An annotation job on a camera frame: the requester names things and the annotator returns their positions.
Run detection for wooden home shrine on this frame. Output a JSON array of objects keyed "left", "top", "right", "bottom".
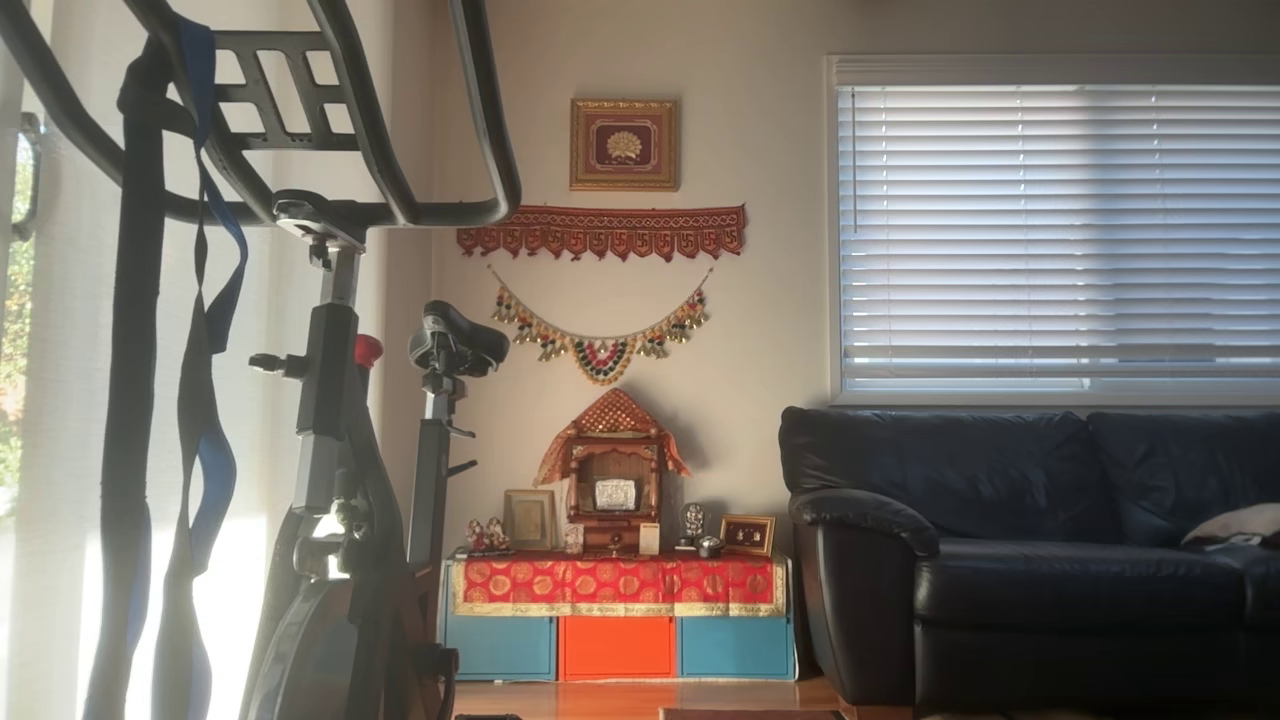
[{"left": 533, "top": 388, "right": 691, "bottom": 556}]

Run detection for small dark framed picture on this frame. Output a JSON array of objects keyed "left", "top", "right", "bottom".
[{"left": 719, "top": 514, "right": 777, "bottom": 558}]

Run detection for gold framed lotus picture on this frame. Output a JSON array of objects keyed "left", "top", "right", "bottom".
[{"left": 570, "top": 97, "right": 680, "bottom": 192}]

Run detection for red gold patterned cloth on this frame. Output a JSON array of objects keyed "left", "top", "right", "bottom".
[{"left": 448, "top": 553, "right": 791, "bottom": 618}]

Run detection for pair of painted figurines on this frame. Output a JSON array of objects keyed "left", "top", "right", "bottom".
[{"left": 465, "top": 517, "right": 513, "bottom": 557}]

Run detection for orange storage cube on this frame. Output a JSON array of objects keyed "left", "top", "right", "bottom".
[{"left": 559, "top": 614, "right": 677, "bottom": 682}]

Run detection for blue storage cube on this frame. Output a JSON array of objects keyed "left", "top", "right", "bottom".
[
  {"left": 678, "top": 614, "right": 797, "bottom": 682},
  {"left": 443, "top": 612, "right": 558, "bottom": 682}
]

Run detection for black exercise bike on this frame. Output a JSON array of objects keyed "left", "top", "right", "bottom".
[{"left": 0, "top": 0, "right": 523, "bottom": 720}]

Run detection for black leather sofa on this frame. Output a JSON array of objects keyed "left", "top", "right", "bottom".
[{"left": 778, "top": 405, "right": 1280, "bottom": 713}]

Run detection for white window blinds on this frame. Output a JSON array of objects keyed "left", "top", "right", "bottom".
[{"left": 828, "top": 55, "right": 1280, "bottom": 406}]

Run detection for white sheer curtain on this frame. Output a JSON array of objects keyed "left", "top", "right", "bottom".
[{"left": 0, "top": 0, "right": 401, "bottom": 720}]

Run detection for beige cushion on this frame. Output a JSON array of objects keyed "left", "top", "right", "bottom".
[{"left": 1180, "top": 502, "right": 1280, "bottom": 551}]

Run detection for beaded garland wall hanging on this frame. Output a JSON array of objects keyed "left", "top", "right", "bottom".
[{"left": 487, "top": 264, "right": 715, "bottom": 387}]

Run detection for red embroidered wall hanging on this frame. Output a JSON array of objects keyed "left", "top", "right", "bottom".
[{"left": 457, "top": 204, "right": 747, "bottom": 263}]

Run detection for gold photo frame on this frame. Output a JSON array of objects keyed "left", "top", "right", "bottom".
[{"left": 503, "top": 488, "right": 558, "bottom": 552}]

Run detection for blue hanging strap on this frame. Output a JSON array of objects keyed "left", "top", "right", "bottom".
[{"left": 150, "top": 15, "right": 251, "bottom": 720}]

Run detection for black hanging strap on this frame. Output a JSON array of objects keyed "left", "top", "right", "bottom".
[{"left": 85, "top": 40, "right": 171, "bottom": 720}]

